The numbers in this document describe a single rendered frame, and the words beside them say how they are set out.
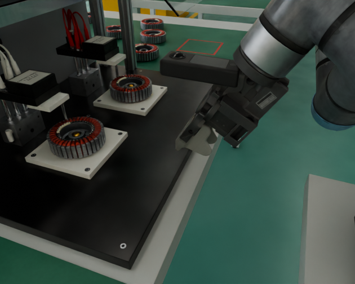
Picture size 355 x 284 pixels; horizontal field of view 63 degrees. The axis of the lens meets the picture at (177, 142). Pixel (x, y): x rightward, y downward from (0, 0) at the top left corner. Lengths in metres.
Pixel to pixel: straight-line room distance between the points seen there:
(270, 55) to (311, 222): 0.30
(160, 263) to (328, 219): 0.29
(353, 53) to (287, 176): 1.48
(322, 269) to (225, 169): 1.29
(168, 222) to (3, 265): 0.25
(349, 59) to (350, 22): 0.03
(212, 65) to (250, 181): 1.33
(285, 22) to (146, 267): 0.37
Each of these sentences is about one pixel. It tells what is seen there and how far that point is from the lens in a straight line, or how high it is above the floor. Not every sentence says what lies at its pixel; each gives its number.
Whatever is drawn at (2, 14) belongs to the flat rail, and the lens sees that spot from 0.61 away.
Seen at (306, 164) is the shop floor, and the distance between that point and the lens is 1.93.
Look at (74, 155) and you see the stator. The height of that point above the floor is 0.80.
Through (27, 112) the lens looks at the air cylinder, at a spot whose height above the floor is 0.82.
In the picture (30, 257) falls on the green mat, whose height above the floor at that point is 0.75.
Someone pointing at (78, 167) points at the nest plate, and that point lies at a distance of 0.59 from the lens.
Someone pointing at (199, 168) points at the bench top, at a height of 0.75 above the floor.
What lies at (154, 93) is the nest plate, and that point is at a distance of 0.82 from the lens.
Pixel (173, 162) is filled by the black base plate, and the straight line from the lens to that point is 0.59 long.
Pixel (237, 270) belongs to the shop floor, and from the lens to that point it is 1.35.
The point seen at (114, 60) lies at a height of 0.88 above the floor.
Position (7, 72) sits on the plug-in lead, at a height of 0.93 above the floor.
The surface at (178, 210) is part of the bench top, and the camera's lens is 0.53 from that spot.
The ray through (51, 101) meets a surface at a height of 0.88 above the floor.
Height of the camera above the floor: 1.15
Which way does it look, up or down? 36 degrees down
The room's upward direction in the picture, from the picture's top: straight up
